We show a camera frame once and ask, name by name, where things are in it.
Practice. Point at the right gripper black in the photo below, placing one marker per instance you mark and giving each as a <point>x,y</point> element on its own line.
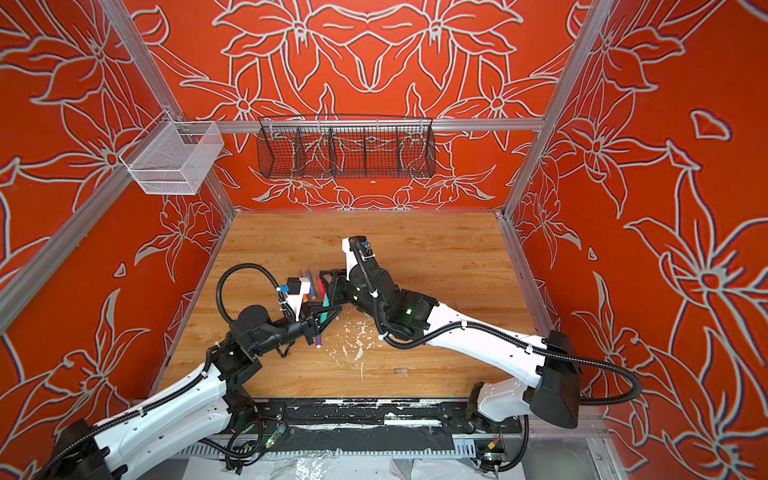
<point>337,280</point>

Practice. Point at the green marker pen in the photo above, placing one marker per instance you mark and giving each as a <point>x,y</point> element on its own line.
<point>326,303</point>

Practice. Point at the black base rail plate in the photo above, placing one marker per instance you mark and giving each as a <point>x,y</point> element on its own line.
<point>367,425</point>

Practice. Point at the blue marker pen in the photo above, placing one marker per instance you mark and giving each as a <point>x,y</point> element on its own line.
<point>312,291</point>

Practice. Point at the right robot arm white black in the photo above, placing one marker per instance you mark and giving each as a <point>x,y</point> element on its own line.
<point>545,374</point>

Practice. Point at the black wire basket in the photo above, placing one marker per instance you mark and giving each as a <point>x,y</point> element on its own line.
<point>355,148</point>

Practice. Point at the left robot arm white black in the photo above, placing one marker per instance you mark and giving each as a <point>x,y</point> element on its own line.
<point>212,398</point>

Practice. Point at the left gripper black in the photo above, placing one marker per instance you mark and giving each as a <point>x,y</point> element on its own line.
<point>308,324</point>

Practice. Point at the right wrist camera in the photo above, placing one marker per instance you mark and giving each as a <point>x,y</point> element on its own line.
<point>354,249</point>

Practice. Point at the white mesh basket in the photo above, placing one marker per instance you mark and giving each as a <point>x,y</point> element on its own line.
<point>167,161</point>

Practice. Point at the pink marker pen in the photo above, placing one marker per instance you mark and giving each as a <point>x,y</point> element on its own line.
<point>321,290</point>

